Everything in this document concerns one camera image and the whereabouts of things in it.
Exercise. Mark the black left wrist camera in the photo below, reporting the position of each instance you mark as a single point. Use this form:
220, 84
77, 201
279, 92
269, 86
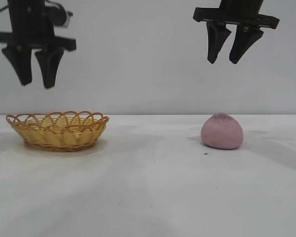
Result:
60, 14

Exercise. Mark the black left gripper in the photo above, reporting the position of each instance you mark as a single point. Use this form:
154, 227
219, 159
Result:
29, 22

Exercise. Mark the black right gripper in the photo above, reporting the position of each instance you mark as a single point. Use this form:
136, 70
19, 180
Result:
239, 12

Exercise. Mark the yellow woven wicker basket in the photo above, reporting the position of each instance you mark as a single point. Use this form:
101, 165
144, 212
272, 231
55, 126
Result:
56, 138

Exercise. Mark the pink peach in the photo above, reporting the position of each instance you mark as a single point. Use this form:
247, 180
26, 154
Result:
222, 133

